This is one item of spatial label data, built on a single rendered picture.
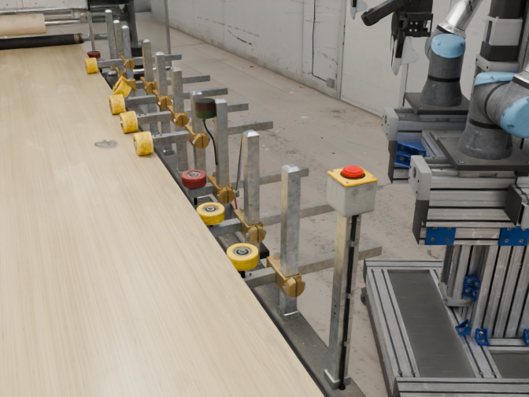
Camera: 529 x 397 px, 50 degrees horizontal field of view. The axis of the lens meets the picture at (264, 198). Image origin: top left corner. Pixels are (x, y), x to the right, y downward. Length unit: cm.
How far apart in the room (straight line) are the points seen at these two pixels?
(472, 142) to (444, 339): 89
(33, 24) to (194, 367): 310
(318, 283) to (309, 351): 147
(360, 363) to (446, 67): 122
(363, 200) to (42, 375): 68
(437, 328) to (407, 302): 18
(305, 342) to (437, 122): 106
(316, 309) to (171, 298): 151
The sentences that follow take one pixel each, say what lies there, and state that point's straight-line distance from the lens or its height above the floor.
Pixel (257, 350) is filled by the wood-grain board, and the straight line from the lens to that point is 114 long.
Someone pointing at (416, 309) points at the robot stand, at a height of 21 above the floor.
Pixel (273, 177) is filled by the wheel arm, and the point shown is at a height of 85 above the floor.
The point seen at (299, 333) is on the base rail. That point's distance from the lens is 149.
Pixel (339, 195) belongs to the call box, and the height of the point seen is 119.
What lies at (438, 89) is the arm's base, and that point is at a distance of 216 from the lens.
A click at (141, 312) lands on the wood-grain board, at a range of 126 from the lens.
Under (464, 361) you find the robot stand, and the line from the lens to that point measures 225.
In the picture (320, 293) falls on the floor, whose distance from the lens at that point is 282.
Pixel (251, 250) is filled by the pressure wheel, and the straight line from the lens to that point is 143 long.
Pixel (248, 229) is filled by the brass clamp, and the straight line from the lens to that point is 163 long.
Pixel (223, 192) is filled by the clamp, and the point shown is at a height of 86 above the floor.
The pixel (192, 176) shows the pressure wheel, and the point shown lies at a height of 90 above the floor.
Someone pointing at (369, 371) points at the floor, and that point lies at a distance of 244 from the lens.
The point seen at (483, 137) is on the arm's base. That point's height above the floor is 110.
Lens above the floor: 166
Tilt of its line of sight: 27 degrees down
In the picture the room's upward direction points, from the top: straight up
